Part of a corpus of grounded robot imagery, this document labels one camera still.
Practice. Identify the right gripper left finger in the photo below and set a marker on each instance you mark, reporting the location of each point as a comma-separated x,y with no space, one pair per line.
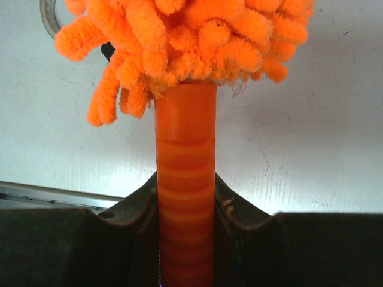
76,247

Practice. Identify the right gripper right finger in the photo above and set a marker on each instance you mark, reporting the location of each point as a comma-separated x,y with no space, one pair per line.
253,248

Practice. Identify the orange microfiber duster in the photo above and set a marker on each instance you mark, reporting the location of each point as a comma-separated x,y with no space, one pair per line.
173,55

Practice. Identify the black T-shaped plastic part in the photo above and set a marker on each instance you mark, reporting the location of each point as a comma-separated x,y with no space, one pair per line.
107,50

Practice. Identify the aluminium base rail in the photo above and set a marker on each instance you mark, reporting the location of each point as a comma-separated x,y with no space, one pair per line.
21,196

